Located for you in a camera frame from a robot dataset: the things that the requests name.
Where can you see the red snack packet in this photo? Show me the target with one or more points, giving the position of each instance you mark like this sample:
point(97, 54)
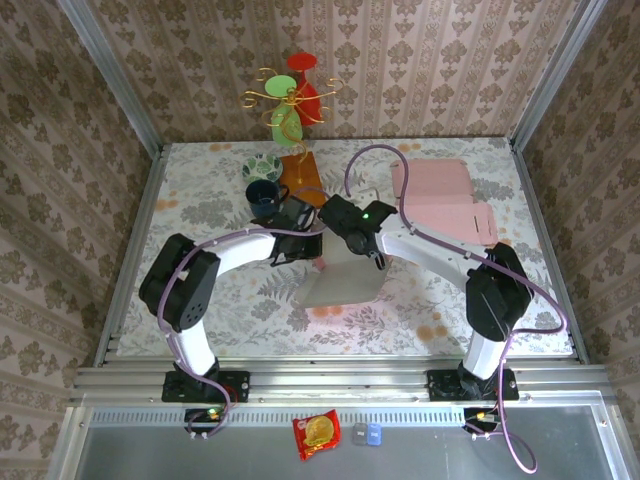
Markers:
point(316, 434)

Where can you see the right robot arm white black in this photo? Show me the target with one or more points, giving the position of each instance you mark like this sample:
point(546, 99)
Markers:
point(425, 250)

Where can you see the red plastic goblet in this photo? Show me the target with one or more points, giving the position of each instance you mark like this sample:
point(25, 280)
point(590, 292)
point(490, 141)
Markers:
point(302, 61)

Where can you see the small blue packet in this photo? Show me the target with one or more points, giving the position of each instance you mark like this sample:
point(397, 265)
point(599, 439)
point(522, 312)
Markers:
point(374, 434)

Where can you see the leaf pattern bowl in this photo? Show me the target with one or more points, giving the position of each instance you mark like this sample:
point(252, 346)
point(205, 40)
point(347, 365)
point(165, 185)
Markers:
point(261, 167)

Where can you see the small left circuit board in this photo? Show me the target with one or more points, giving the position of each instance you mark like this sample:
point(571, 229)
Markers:
point(205, 417)

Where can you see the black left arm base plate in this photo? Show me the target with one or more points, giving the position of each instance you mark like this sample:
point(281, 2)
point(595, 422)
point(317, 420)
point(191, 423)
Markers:
point(240, 386)

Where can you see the floral table mat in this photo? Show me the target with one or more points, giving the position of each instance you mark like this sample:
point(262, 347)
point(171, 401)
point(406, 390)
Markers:
point(350, 330)

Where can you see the grey metal shelf plate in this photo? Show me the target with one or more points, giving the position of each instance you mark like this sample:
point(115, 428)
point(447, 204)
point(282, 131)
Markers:
point(200, 460)

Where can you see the small right circuit board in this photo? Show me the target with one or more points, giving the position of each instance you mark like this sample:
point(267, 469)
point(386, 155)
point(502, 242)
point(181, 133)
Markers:
point(480, 417)

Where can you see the pink paper box white inside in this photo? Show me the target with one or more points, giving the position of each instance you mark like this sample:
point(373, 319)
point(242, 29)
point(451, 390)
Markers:
point(440, 200)
point(340, 285)

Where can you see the small grey packet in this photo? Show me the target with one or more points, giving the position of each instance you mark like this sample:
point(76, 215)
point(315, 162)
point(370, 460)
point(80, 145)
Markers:
point(359, 434)

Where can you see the dark blue mug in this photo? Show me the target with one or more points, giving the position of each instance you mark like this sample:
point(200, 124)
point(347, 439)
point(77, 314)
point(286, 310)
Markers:
point(262, 197)

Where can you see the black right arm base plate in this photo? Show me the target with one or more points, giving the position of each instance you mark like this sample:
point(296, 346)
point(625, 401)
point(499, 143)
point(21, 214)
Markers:
point(440, 386)

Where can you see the small circuit board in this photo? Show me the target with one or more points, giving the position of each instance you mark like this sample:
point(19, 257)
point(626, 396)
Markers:
point(480, 417)
point(205, 417)

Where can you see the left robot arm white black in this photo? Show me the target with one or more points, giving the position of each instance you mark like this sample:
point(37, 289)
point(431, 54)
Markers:
point(240, 250)

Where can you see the aluminium extrusion frame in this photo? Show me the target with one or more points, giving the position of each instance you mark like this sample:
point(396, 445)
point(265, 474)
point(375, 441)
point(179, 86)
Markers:
point(340, 385)

